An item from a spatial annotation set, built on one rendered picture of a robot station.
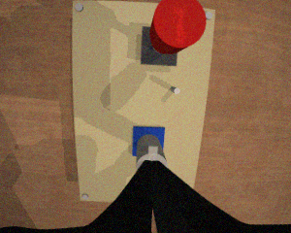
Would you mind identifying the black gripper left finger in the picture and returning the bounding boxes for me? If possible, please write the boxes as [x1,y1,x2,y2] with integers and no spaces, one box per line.
[0,160,154,233]

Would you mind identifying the tan board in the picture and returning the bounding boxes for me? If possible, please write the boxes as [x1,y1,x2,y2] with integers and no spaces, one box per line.
[72,0,215,202]

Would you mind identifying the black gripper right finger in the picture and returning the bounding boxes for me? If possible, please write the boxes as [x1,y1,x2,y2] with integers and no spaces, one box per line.
[152,160,291,233]

